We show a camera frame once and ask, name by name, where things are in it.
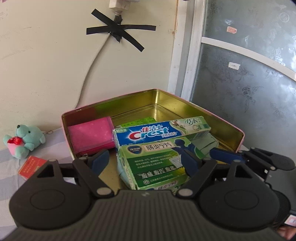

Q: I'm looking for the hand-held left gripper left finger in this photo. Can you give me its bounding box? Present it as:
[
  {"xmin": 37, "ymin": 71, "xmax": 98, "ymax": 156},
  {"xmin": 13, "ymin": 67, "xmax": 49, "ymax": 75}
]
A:
[{"xmin": 35, "ymin": 149, "xmax": 115, "ymax": 198}]

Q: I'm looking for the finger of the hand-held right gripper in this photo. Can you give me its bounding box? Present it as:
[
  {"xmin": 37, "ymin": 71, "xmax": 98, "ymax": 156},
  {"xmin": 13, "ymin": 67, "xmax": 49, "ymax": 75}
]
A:
[{"xmin": 209, "ymin": 147, "xmax": 296, "ymax": 172}]

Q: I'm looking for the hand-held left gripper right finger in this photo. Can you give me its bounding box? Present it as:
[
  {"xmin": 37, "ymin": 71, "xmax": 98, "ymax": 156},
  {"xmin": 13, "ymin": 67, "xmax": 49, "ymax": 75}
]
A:
[{"xmin": 176, "ymin": 149, "xmax": 257, "ymax": 197}]

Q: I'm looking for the teal zip pouch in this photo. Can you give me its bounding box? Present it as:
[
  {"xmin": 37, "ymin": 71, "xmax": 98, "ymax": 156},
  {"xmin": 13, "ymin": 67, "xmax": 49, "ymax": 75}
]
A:
[{"xmin": 117, "ymin": 133, "xmax": 220, "ymax": 189}]

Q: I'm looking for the magenta wallet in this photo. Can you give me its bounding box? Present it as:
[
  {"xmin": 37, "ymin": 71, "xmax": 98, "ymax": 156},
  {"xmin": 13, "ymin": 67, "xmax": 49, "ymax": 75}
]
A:
[{"xmin": 68, "ymin": 116, "xmax": 116, "ymax": 156}]

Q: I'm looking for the green medicine box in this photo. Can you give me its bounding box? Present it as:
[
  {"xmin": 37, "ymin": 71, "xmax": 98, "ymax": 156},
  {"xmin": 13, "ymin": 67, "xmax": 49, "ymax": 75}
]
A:
[{"xmin": 116, "ymin": 137, "xmax": 204, "ymax": 190}]

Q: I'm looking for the blue green toothpaste box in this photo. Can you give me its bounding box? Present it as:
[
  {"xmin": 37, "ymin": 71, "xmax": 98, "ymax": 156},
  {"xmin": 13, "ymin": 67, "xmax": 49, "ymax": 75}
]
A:
[{"xmin": 113, "ymin": 116, "xmax": 211, "ymax": 147}]

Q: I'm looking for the pink tin box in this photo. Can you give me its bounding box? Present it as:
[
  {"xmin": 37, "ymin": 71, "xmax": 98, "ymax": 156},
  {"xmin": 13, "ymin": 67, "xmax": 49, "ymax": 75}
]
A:
[{"xmin": 61, "ymin": 89, "xmax": 245, "ymax": 186}]

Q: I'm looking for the small red box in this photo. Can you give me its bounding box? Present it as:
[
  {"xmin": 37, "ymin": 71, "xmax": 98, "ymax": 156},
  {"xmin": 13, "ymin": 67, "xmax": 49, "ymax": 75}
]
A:
[{"xmin": 18, "ymin": 156, "xmax": 48, "ymax": 180}]

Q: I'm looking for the teal teddy bear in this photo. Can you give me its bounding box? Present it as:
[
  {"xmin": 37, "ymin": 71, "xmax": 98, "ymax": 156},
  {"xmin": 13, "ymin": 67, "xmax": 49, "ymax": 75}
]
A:
[{"xmin": 3, "ymin": 124, "xmax": 46, "ymax": 159}]

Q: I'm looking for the person's right hand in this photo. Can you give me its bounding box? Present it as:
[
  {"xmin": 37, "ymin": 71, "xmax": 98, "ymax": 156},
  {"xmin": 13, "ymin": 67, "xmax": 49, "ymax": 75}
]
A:
[{"xmin": 278, "ymin": 226, "xmax": 296, "ymax": 240}]

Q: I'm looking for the striped bed sheet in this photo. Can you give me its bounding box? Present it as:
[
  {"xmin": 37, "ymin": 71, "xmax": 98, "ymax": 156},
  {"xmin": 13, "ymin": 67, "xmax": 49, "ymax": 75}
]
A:
[{"xmin": 0, "ymin": 128, "xmax": 77, "ymax": 232}]

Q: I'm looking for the black tape cross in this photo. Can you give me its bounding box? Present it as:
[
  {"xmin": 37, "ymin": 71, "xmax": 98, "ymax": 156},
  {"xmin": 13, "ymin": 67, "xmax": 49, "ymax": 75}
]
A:
[{"xmin": 86, "ymin": 9, "xmax": 156, "ymax": 52}]

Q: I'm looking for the white power strip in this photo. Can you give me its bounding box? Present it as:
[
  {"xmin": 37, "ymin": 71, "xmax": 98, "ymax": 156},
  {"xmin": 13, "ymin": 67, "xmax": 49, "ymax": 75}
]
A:
[{"xmin": 109, "ymin": 0, "xmax": 137, "ymax": 11}]

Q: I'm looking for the white power cable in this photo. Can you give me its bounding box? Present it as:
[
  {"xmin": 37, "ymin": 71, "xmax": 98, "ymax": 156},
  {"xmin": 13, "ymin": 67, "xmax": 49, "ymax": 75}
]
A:
[{"xmin": 75, "ymin": 32, "xmax": 111, "ymax": 109}]

